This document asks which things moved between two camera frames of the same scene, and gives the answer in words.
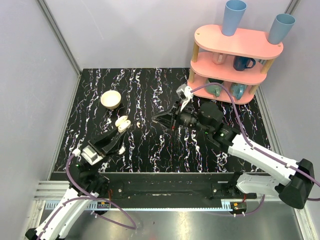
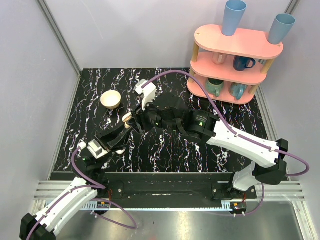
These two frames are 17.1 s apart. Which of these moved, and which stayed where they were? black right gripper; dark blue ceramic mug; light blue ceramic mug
Moved: black right gripper
Stayed: dark blue ceramic mug; light blue ceramic mug
